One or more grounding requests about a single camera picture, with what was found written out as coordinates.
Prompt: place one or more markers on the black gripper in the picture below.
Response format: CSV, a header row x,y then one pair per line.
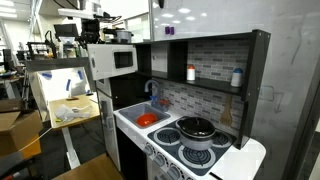
x,y
90,29

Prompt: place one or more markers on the orange plastic bowl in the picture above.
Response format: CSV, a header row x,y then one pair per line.
x,y
146,119

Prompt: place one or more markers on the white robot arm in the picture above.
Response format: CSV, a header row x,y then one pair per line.
x,y
76,13

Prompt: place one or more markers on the white microwave door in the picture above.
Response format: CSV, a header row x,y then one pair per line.
x,y
103,63

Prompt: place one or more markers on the gray shelf board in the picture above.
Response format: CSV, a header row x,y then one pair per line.
x,y
53,64

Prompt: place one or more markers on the gray sink basin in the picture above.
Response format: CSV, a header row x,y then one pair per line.
x,y
133,111

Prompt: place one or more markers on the black monitor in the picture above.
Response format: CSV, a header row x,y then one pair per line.
x,y
66,31

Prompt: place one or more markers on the blue tape strip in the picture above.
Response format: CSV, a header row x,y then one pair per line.
x,y
80,74
47,76
68,85

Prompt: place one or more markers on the white board with tape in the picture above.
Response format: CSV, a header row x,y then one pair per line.
x,y
56,85

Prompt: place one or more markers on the wooden top desk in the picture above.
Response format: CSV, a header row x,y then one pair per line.
x,y
83,100

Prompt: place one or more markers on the purple magnet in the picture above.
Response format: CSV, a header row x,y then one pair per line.
x,y
172,31
167,30

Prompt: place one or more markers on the gray toy faucet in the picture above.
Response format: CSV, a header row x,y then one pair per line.
x,y
148,83

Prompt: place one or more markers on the white cloth bundle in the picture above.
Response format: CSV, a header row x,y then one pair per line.
x,y
68,112

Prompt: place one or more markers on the white shaker orange cap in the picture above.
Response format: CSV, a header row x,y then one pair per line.
x,y
190,74

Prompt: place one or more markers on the large cardboard box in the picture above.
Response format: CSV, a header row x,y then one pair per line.
x,y
26,133

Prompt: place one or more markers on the gray cooktop with burners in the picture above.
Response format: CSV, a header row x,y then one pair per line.
x,y
166,136

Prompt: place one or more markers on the gray stove knob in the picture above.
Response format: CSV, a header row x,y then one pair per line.
x,y
148,149
174,172
159,160

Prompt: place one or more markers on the small gray pot black lid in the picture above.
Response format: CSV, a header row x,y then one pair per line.
x,y
196,128

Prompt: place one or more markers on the white shaker blue cap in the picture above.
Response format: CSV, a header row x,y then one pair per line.
x,y
236,79

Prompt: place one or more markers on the slotted wooden spatula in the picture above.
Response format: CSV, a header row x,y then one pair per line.
x,y
226,115

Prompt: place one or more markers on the toy kitchen playset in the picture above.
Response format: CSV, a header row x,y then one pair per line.
x,y
260,83

